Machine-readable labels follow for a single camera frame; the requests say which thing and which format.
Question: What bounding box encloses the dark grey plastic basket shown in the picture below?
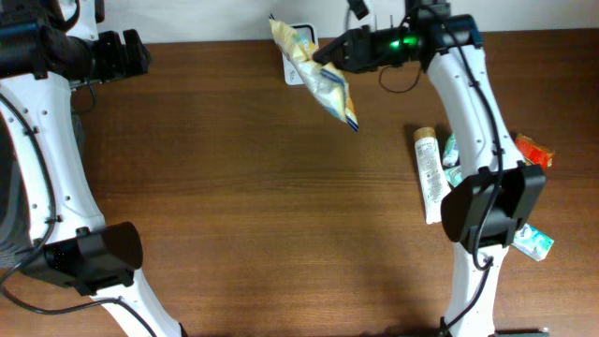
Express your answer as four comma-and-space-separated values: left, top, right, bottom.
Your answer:
1, 122, 32, 269

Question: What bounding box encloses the teal Kleenex tissue pack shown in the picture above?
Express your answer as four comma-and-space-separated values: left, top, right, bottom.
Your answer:
442, 134, 460, 168

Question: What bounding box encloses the left black cable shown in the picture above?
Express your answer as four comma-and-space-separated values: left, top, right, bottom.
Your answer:
0, 79, 158, 337

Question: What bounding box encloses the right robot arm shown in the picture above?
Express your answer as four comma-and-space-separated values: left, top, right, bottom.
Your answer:
314, 1, 546, 336

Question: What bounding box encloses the beige snack bag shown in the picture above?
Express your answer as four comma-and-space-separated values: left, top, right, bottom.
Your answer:
269, 13, 359, 132

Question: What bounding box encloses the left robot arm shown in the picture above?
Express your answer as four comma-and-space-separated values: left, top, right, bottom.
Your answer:
1, 0, 184, 336

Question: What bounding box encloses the orange noodle packet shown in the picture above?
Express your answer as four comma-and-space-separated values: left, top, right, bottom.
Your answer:
515, 134, 555, 169

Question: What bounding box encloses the white barcode scanner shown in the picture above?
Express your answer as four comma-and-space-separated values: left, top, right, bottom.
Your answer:
282, 22, 319, 87

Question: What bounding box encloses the white cream tube gold cap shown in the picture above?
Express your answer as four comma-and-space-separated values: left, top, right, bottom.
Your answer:
414, 127, 450, 225

